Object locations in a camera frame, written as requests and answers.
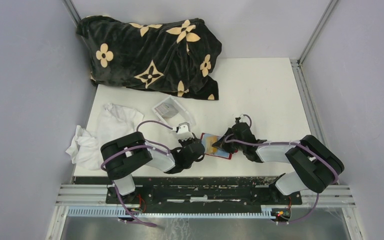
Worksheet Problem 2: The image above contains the yellow credit card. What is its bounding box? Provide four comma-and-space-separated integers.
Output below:
205, 142, 218, 155

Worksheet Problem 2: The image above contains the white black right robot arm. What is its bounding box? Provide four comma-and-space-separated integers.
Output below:
212, 122, 345, 204

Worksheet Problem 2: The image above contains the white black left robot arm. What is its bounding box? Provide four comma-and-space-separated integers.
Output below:
100, 131, 205, 204

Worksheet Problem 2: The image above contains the white plastic card box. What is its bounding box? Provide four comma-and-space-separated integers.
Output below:
151, 95, 196, 132

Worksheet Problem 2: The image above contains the stack of cards in box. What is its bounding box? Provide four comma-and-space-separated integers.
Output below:
155, 102, 179, 118

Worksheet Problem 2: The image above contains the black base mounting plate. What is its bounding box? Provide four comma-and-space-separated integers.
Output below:
105, 175, 303, 215

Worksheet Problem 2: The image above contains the white crumpled cloth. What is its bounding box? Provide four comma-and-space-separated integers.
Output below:
65, 103, 144, 171

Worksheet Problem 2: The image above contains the black floral blanket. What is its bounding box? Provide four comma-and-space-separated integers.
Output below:
76, 15, 222, 101

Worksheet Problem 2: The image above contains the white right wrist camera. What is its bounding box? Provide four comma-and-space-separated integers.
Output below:
235, 114, 246, 124

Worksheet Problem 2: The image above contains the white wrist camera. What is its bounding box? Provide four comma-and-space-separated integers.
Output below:
172, 122, 194, 141
235, 114, 246, 124

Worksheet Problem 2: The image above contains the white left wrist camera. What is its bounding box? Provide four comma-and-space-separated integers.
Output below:
172, 122, 194, 141

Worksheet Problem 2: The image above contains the white slotted cable duct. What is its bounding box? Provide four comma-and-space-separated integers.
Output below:
66, 205, 274, 220

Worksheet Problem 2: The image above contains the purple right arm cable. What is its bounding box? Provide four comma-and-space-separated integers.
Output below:
225, 114, 340, 226

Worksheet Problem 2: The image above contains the aluminium frame rail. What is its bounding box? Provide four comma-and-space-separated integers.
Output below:
290, 0, 356, 209

